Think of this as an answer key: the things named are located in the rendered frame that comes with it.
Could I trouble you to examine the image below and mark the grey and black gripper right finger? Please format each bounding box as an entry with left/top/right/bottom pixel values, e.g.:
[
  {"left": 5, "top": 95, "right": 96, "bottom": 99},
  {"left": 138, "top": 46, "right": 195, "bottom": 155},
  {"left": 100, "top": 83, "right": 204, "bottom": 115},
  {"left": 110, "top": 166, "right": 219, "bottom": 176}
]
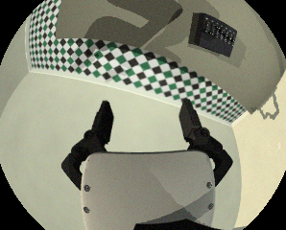
[{"left": 179, "top": 99, "right": 233, "bottom": 187}]

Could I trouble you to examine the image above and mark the black lighting desk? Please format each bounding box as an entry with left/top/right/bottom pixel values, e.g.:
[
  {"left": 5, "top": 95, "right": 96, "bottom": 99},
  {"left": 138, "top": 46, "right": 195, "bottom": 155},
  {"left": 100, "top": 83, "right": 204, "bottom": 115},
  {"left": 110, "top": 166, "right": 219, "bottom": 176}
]
[{"left": 194, "top": 13, "right": 237, "bottom": 58}]

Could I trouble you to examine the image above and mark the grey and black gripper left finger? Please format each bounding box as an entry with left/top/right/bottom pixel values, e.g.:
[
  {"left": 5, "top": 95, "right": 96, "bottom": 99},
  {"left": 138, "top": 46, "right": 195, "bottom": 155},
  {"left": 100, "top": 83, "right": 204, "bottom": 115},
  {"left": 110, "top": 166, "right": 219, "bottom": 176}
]
[{"left": 61, "top": 101, "right": 114, "bottom": 190}]

